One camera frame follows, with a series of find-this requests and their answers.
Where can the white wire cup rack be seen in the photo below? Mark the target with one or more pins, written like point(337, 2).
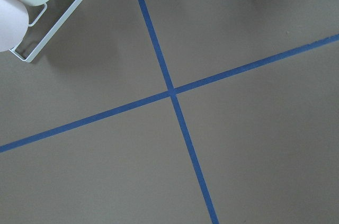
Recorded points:
point(45, 20)

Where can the pink cup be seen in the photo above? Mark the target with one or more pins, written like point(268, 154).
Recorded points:
point(14, 23)

